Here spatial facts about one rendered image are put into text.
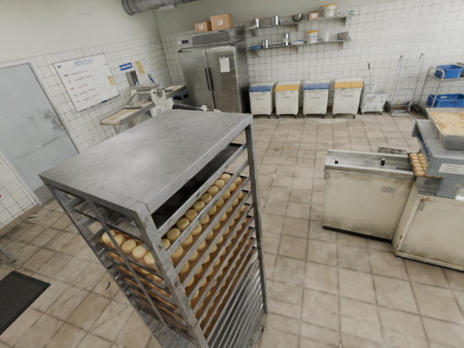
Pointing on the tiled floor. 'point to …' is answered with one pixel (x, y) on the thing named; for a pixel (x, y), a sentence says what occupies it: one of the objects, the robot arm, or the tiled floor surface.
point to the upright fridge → (234, 81)
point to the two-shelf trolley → (437, 88)
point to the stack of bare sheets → (390, 151)
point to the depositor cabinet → (431, 229)
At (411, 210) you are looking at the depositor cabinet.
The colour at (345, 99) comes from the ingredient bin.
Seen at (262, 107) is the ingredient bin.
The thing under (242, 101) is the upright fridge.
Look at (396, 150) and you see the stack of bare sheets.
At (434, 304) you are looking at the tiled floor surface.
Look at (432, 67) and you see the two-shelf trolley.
